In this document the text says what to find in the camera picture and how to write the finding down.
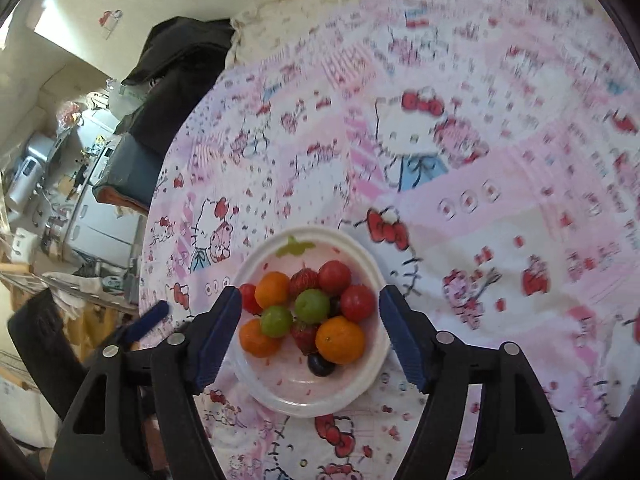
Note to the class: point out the green grape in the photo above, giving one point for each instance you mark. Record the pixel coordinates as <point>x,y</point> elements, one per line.
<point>312,306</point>
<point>276,321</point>

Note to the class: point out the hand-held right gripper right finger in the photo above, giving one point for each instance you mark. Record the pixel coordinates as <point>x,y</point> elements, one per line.
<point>400,340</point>

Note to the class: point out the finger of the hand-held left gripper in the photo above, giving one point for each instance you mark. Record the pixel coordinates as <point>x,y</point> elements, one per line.
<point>150,317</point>

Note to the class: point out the red wall sticker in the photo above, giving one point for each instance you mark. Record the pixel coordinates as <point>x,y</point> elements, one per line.
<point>110,20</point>

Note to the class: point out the red strawberry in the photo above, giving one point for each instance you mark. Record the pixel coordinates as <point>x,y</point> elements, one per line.
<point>305,338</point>
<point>303,281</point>

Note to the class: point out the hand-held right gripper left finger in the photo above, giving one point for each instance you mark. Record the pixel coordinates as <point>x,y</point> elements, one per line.
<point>220,335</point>

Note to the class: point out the pink cartoon printed blanket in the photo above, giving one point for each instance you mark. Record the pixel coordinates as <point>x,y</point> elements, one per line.
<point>500,160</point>

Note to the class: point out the red cherry tomato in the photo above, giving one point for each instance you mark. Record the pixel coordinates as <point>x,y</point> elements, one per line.
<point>248,298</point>
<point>334,276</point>
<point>358,303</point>

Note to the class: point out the small orange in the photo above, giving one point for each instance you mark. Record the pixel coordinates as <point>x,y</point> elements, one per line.
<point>257,339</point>
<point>272,289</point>
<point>340,341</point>

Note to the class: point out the pink and white plate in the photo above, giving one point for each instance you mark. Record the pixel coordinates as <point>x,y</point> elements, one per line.
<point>300,390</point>

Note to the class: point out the dark jacket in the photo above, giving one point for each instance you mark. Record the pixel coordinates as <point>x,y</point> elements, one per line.
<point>175,60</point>

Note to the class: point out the dark blue grape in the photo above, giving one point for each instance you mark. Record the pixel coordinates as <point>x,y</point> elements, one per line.
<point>321,365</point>

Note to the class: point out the blue-grey cushion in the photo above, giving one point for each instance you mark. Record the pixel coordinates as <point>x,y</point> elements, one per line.
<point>127,170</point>

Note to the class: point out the wooden shelf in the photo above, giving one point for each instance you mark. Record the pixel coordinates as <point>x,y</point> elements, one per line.
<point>90,327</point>

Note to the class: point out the white cabinet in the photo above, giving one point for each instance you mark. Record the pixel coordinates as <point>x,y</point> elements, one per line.
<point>100,220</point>

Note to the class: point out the white cloth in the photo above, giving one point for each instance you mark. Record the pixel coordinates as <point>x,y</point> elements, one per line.
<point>75,282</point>

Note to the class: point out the silver appliance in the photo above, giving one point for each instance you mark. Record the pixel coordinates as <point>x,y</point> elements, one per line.
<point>27,170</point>

